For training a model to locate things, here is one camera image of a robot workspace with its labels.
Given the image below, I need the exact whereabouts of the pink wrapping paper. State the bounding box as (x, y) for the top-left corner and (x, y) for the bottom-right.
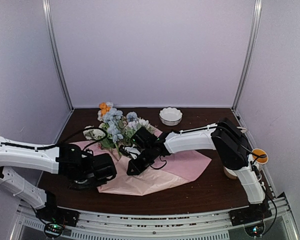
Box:
(69, 128), (212, 197)

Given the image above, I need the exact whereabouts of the fake flower bouquet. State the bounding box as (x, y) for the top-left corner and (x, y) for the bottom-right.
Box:
(83, 102), (156, 159)

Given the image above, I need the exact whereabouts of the beige printed ribbon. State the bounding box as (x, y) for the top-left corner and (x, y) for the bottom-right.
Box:
(237, 126), (248, 133)

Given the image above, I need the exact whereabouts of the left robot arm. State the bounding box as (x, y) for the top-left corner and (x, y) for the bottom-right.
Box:
(0, 136), (117, 222)

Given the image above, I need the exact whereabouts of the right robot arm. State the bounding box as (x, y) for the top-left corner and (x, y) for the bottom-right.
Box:
(126, 118), (269, 221)

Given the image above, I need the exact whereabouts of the white scalloped dish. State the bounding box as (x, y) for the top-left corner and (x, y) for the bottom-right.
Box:
(159, 107), (183, 126)

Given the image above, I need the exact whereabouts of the white round bowl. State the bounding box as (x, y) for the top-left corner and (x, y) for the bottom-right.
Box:
(223, 167), (238, 180)

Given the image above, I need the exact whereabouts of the floral mug orange inside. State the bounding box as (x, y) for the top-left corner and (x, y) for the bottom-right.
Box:
(252, 148), (269, 171)

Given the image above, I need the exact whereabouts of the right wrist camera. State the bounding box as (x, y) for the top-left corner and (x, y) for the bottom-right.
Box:
(119, 145), (141, 159)

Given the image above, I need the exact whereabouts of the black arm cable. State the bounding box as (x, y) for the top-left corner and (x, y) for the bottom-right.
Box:
(0, 128), (108, 153)

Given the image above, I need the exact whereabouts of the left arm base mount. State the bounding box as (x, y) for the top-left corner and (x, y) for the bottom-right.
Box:
(32, 207), (80, 239)

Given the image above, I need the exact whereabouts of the aluminium front rail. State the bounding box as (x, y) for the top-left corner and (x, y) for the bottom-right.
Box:
(7, 197), (300, 240)

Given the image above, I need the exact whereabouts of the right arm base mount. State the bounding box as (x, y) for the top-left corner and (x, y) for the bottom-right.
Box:
(229, 207), (272, 238)

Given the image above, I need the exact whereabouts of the left aluminium corner post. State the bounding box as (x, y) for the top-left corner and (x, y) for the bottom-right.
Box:
(42, 0), (74, 112)

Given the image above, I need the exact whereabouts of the aluminium corner post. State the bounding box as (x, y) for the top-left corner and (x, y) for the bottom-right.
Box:
(42, 0), (74, 112)
(231, 0), (263, 113)

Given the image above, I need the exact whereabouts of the right aluminium corner post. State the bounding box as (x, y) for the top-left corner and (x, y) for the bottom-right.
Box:
(231, 0), (263, 113)

